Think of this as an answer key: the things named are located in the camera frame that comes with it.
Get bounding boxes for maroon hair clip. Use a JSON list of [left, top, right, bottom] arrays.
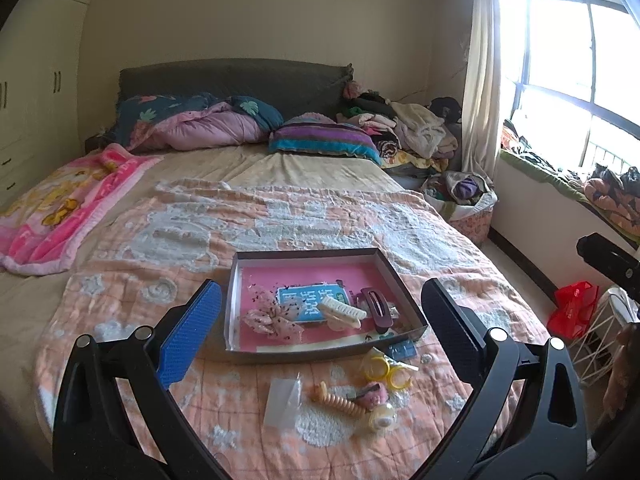
[[357, 287, 394, 335]]

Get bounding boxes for yellow bangles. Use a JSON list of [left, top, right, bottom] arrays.
[[361, 348, 419, 391]]

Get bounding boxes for polka dot mesh bow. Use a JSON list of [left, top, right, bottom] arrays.
[[242, 287, 304, 344]]

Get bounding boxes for pink fuzzy hair clip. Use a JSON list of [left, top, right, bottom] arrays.
[[349, 382, 388, 412]]

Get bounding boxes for pearl hair claw clip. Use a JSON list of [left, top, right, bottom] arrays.
[[367, 402, 398, 434]]

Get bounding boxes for clear plastic bag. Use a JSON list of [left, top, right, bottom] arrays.
[[264, 375, 302, 431]]

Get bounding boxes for cream hair claw clip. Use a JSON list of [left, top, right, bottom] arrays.
[[317, 296, 367, 332]]

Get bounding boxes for red plastic bag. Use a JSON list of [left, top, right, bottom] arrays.
[[547, 281, 600, 340]]

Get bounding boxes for small blue packet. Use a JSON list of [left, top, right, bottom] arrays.
[[387, 339, 418, 362]]

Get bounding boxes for clothes on window sill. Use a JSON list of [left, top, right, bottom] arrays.
[[500, 119, 639, 248]]

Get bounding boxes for peach quilt with white clouds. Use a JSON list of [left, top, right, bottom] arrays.
[[35, 179, 549, 479]]

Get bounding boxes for dark cardboard box tray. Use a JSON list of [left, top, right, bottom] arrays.
[[224, 248, 427, 363]]

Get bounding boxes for floral laundry basket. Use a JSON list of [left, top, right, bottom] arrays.
[[420, 171, 498, 246]]

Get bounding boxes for beige bed sheet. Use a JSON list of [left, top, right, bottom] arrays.
[[1, 144, 401, 398]]

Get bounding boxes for pink cartoon blanket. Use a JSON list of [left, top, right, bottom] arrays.
[[1, 143, 162, 276]]

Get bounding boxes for cream curtain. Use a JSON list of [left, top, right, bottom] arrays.
[[462, 0, 501, 180]]

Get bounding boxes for pile of clothes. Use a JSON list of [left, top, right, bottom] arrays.
[[336, 80, 462, 177]]

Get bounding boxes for pink and navy duvet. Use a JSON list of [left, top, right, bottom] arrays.
[[106, 92, 284, 152]]

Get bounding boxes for purple striped pillow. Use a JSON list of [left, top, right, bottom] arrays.
[[268, 113, 382, 166]]

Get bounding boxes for dark green headboard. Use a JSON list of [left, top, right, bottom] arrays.
[[118, 58, 354, 120]]

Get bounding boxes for cream wardrobe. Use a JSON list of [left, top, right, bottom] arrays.
[[1, 0, 90, 206]]

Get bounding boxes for white wire basket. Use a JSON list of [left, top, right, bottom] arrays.
[[570, 286, 639, 388]]

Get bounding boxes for peach spiral hair tie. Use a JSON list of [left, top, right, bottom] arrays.
[[310, 380, 369, 420]]

